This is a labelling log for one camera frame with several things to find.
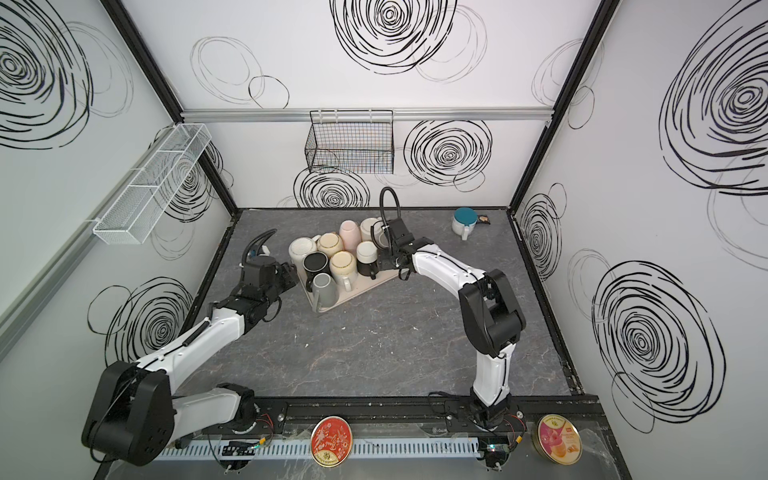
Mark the pink round tin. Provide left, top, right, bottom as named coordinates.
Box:
left=532, top=414, right=583, bottom=466

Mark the pink mug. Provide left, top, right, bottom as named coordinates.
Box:
left=339, top=220, right=362, bottom=254

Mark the cream and orange mug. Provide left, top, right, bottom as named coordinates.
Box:
left=317, top=232, right=345, bottom=259

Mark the cream mug rear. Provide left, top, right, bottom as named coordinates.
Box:
left=360, top=217, right=386, bottom=245

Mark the beige tray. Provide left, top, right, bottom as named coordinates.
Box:
left=288, top=235, right=397, bottom=313

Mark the white cable duct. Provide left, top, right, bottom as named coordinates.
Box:
left=157, top=437, right=481, bottom=461

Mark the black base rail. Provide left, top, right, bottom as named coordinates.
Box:
left=255, top=393, right=604, bottom=430

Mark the black corner frame post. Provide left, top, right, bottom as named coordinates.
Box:
left=100, top=0, right=239, bottom=217
left=508, top=0, right=620, bottom=214

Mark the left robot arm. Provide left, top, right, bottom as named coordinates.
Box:
left=81, top=255, right=298, bottom=466

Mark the white ribbed mug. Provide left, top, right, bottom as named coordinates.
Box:
left=289, top=235, right=321, bottom=269

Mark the cream speckled mug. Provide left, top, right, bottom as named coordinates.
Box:
left=330, top=250, right=358, bottom=292

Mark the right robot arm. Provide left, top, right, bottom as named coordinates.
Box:
left=382, top=217, right=526, bottom=429

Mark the black wire basket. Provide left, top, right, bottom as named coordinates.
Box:
left=304, top=120, right=395, bottom=174

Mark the grey mug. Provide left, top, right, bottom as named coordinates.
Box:
left=311, top=273, right=339, bottom=312

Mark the aluminium wall rail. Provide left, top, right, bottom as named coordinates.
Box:
left=181, top=106, right=554, bottom=123
left=1, top=123, right=177, bottom=361

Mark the aluminium wall rail rear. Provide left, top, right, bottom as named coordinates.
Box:
left=181, top=106, right=554, bottom=123

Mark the aluminium wall rail left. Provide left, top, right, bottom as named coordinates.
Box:
left=1, top=123, right=177, bottom=361

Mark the black and white mug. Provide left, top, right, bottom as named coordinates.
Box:
left=356, top=241, right=379, bottom=280

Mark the white mesh shelf basket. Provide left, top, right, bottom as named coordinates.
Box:
left=93, top=123, right=212, bottom=245

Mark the black corner frame post right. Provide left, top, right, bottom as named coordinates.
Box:
left=508, top=0, right=620, bottom=214

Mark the red round tin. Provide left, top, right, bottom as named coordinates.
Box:
left=310, top=416, right=354, bottom=468

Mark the black corner frame post left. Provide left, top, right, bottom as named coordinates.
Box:
left=100, top=0, right=239, bottom=217

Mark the teal lidded white mug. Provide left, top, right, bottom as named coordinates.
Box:
left=451, top=207, right=478, bottom=241

